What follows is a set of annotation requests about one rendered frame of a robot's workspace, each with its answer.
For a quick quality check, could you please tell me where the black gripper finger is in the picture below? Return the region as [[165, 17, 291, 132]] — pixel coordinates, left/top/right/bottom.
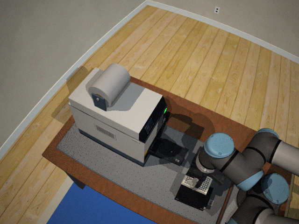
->
[[186, 178, 204, 190]]

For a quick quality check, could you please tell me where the grey square label with black lettering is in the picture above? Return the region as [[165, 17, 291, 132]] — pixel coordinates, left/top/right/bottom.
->
[[208, 199, 214, 206]]

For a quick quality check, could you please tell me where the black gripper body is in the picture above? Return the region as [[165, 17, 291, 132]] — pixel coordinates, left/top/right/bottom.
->
[[186, 154, 208, 181]]

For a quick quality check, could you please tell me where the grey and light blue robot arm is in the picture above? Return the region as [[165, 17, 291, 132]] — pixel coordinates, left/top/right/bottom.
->
[[196, 128, 299, 224]]

